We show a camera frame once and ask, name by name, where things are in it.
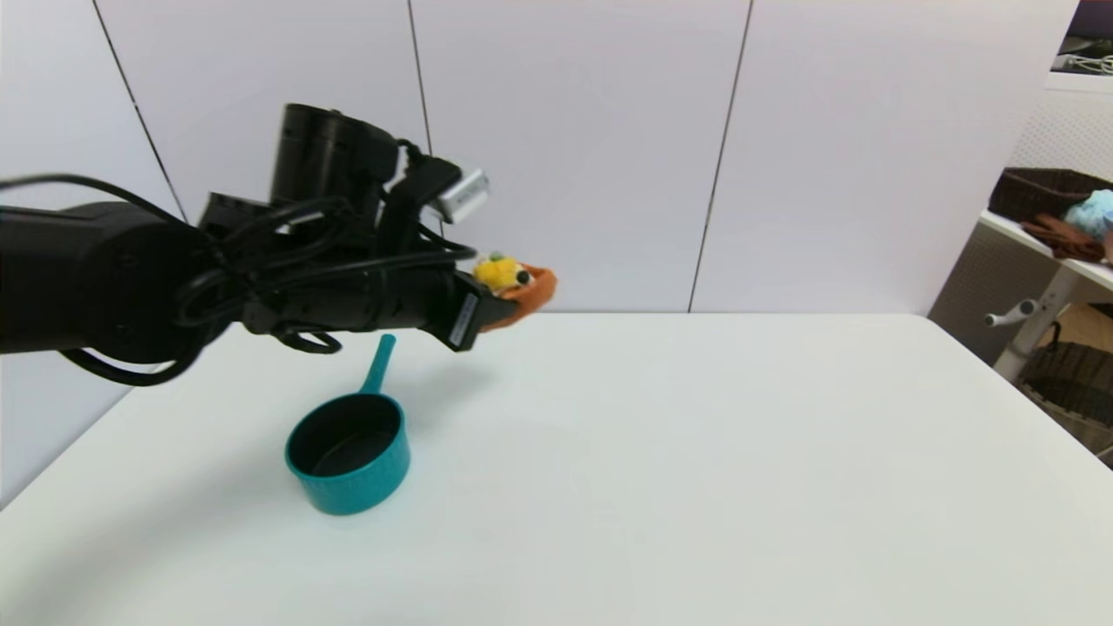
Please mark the dark wicker basket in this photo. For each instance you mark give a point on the dark wicker basket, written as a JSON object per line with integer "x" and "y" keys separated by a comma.
{"x": 1026, "y": 193}

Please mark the white side desk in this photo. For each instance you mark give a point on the white side desk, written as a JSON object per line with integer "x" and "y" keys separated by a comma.
{"x": 1048, "y": 304}

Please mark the triangle waffle bread with fruit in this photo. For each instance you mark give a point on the triangle waffle bread with fruit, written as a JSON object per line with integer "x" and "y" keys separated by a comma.
{"x": 535, "y": 287}

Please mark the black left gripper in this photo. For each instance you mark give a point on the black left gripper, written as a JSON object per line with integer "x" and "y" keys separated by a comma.
{"x": 391, "y": 300}

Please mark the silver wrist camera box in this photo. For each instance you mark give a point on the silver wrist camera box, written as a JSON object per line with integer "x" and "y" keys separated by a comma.
{"x": 463, "y": 196}

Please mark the light blue cloth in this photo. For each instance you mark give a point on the light blue cloth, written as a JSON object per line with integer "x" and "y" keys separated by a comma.
{"x": 1096, "y": 211}

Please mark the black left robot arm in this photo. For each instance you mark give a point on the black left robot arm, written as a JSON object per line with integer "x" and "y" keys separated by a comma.
{"x": 87, "y": 274}

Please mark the dark slatted storage basket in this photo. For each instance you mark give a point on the dark slatted storage basket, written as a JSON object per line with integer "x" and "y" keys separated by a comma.
{"x": 1074, "y": 382}

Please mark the white pegboard panel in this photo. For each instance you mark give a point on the white pegboard panel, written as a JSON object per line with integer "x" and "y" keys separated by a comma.
{"x": 1069, "y": 130}

